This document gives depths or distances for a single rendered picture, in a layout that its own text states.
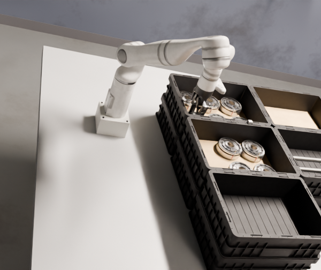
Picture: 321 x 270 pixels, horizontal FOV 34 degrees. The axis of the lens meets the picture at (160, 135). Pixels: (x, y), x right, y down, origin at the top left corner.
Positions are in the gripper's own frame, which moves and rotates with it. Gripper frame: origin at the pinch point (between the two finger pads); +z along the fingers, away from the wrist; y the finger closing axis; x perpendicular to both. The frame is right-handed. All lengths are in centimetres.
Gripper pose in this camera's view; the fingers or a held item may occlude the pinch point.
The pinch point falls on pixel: (194, 113)
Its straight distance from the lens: 224.4
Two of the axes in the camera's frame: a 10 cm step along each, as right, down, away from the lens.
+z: -2.9, 7.5, 5.9
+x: 9.3, 0.8, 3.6
